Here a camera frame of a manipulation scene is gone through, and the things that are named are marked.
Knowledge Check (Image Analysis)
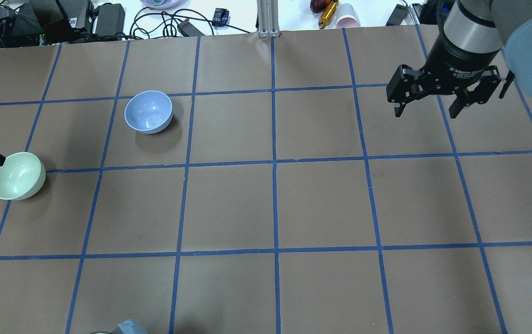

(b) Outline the aluminium frame post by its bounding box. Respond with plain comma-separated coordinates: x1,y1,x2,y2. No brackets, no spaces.
257,0,280,38

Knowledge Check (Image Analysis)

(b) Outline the purple plate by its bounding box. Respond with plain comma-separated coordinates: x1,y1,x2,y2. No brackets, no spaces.
140,0,180,9

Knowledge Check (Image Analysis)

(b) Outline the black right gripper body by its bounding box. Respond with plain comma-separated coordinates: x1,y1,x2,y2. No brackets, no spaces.
417,35,501,95

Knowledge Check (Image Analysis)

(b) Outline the pink cup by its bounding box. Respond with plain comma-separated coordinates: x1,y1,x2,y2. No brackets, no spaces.
334,3,361,28

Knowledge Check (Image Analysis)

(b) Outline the green bowl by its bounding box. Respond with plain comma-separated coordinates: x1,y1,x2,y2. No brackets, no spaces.
0,152,46,201

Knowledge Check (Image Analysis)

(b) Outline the gold yellow bottle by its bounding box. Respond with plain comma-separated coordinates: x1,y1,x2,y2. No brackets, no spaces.
318,0,338,29

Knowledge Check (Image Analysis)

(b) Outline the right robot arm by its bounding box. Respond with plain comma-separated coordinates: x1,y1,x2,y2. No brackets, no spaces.
386,0,532,119

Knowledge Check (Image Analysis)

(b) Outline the red mango toy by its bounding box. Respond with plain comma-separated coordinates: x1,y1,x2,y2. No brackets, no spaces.
309,0,333,13

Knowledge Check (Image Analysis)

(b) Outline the black power adapter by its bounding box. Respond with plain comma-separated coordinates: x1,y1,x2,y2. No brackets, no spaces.
386,4,409,26

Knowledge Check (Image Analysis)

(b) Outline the blue bowl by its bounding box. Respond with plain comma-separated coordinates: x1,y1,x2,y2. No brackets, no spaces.
124,90,173,135

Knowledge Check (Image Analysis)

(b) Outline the black equipment box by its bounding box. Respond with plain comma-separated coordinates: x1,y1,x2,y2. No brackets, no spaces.
0,0,97,48

